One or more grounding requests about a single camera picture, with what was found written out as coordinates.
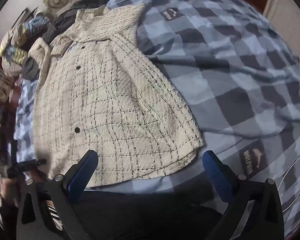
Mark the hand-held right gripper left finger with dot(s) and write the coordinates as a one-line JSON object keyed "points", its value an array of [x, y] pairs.
{"points": [[83, 172]]}

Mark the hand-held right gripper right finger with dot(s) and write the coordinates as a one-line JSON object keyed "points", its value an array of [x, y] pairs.
{"points": [[217, 175]]}

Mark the pile of mixed clothes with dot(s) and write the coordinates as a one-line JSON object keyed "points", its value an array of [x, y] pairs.
{"points": [[15, 50]]}

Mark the blue grey checked blanket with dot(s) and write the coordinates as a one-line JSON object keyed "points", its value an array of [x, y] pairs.
{"points": [[227, 67]]}

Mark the white louvered wardrobe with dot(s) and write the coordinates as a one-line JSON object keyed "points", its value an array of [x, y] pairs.
{"points": [[282, 7]]}

